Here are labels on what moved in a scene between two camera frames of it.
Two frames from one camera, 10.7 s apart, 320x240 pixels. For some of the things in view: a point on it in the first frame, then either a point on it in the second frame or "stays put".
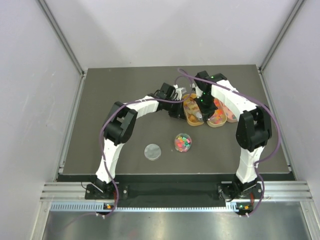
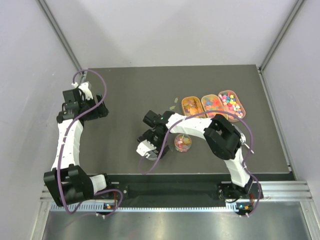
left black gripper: x=178 y=113 → x=99 y=110
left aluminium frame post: x=56 y=27 stays put
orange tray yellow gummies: x=190 y=108 stays put
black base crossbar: x=126 y=192 stays put
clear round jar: x=182 y=142 stays put
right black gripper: x=206 y=113 → x=148 y=136
